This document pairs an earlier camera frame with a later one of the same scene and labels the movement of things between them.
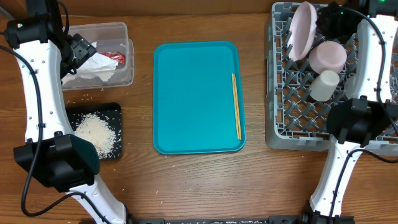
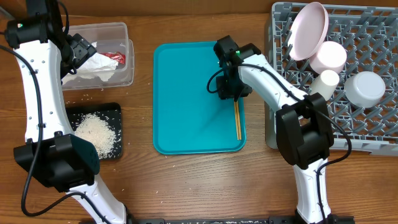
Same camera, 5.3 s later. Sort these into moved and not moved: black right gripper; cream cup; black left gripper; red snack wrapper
Moved: black right gripper
Not moved: cream cup; black left gripper; red snack wrapper
